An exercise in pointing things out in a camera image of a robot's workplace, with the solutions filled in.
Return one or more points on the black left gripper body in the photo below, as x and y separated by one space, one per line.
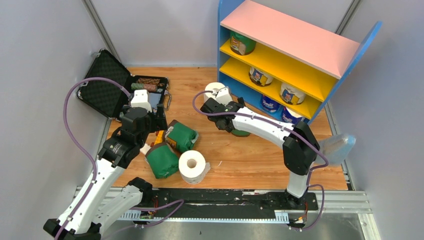
151 122

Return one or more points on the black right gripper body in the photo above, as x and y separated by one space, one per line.
241 100

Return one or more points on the blue Tempo tissue pack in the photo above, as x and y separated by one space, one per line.
268 104

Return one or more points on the cream roll blue picture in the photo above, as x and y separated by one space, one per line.
260 78

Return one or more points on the cream roll brown band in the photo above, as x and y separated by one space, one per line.
291 95

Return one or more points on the plain green roll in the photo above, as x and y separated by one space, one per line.
241 44

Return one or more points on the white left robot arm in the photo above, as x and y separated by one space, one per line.
86 218

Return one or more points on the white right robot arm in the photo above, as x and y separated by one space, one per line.
299 145

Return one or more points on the blue shelf with coloured boards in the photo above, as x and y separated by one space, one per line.
313 60

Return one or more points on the blue playing card deck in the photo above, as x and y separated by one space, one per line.
154 99

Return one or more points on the green wrapped roll brown band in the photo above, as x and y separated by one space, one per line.
180 137

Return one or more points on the white toy brick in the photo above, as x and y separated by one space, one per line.
144 150

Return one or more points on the plain white paper towel roll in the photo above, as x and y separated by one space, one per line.
212 90

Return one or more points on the black poker chip case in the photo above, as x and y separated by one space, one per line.
107 98

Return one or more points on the white paper towel roll front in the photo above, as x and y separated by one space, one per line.
193 167

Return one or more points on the clear plastic bag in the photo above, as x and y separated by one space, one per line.
336 148

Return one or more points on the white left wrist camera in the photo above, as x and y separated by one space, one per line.
141 100

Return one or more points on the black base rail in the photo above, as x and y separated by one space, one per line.
227 204

